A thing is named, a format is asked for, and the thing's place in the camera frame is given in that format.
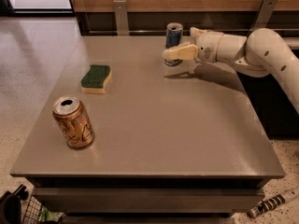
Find right metal bracket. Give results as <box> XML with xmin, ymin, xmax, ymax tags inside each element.
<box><xmin>249</xmin><ymin>0</ymin><xmax>278</xmax><ymax>34</ymax></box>

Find red bull can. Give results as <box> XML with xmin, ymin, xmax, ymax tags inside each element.
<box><xmin>164</xmin><ymin>22</ymin><xmax>183</xmax><ymax>67</ymax></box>

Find orange soda can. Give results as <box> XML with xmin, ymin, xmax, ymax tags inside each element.
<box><xmin>52</xmin><ymin>95</ymin><xmax>94</xmax><ymax>148</ymax></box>

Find black white striped tool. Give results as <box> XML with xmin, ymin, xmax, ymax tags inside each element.
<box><xmin>248</xmin><ymin>188</ymin><xmax>299</xmax><ymax>218</ymax></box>

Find black object bottom left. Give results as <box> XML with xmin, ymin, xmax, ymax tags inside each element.
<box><xmin>0</xmin><ymin>184</ymin><xmax>29</xmax><ymax>224</ymax></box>

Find left metal bracket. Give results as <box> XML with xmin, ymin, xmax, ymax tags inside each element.
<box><xmin>113</xmin><ymin>0</ymin><xmax>129</xmax><ymax>36</ymax></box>

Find black wire basket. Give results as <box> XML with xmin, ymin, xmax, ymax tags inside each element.
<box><xmin>22</xmin><ymin>196</ymin><xmax>65</xmax><ymax>224</ymax></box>

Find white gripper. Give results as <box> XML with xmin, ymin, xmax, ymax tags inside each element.
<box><xmin>163</xmin><ymin>27</ymin><xmax>224</xmax><ymax>63</ymax></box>

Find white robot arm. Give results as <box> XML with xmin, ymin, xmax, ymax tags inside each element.
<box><xmin>163</xmin><ymin>27</ymin><xmax>299</xmax><ymax>113</ymax></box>

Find metal bracket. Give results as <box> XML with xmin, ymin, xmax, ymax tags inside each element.
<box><xmin>113</xmin><ymin>0</ymin><xmax>129</xmax><ymax>36</ymax></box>
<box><xmin>249</xmin><ymin>0</ymin><xmax>278</xmax><ymax>34</ymax></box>

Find green yellow sponge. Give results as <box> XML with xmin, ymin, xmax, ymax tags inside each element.
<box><xmin>81</xmin><ymin>64</ymin><xmax>112</xmax><ymax>94</ymax></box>

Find grey table drawer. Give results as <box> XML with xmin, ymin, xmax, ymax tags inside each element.
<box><xmin>33</xmin><ymin>188</ymin><xmax>264</xmax><ymax>214</ymax></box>

